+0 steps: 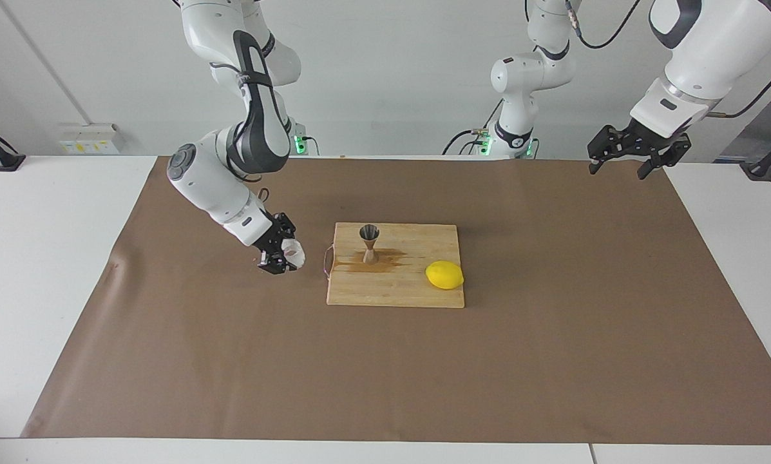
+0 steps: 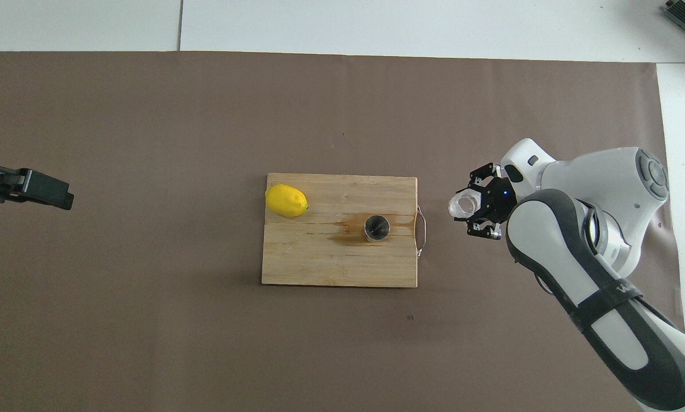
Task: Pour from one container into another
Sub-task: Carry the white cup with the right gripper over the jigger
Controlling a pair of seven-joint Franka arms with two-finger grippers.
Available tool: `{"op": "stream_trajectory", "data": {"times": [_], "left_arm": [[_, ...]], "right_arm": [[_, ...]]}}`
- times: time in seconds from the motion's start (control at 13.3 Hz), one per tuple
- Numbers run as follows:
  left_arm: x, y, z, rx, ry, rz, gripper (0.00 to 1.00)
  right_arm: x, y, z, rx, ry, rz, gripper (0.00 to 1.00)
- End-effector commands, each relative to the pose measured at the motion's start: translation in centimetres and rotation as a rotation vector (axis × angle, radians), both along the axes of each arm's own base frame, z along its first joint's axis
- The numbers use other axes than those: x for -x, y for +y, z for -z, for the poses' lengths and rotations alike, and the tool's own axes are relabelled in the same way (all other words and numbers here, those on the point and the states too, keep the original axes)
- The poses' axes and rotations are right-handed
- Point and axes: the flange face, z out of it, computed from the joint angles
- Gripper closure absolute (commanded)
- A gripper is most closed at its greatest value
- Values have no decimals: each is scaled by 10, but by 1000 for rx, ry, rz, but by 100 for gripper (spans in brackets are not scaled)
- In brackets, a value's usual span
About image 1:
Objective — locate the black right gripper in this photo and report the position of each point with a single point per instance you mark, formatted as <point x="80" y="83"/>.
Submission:
<point x="272" y="238"/>

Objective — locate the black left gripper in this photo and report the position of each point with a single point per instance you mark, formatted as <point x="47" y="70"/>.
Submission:
<point x="646" y="145"/>

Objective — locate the steel double jigger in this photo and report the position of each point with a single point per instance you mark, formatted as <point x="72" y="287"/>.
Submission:
<point x="370" y="248"/>

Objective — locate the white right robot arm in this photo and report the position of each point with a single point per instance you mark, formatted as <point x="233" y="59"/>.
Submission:
<point x="211" y="180"/>

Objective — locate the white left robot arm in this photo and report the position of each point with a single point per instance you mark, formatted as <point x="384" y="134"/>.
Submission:
<point x="707" y="51"/>

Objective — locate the wooden cutting board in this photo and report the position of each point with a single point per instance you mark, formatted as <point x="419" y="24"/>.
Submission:
<point x="391" y="283"/>

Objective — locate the brown paper table mat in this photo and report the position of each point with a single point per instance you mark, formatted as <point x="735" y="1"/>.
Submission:
<point x="230" y="361"/>

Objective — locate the yellow lemon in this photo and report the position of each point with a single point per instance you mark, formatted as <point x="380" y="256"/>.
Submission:
<point x="444" y="275"/>

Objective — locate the white wall socket box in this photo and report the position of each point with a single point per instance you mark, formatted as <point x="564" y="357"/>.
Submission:
<point x="89" y="138"/>

